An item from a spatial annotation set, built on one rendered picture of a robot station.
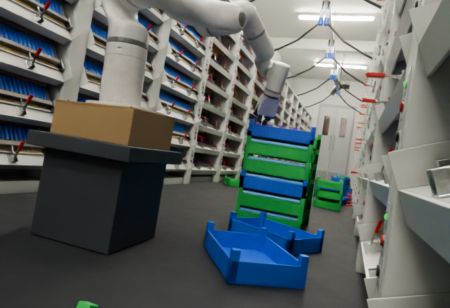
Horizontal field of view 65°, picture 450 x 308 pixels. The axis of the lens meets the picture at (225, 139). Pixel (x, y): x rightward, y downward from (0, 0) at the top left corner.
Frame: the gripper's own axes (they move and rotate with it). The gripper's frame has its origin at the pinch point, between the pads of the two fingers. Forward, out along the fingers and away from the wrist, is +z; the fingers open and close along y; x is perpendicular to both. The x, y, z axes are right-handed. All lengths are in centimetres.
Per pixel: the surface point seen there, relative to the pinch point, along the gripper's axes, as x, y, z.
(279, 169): 27.3, -3.2, 10.2
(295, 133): 22.1, -7.2, -6.3
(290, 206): 37.0, -9.3, 22.6
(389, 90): 61, -10, -40
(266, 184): 28.3, 1.0, 18.0
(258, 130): 15.1, 7.2, -2.0
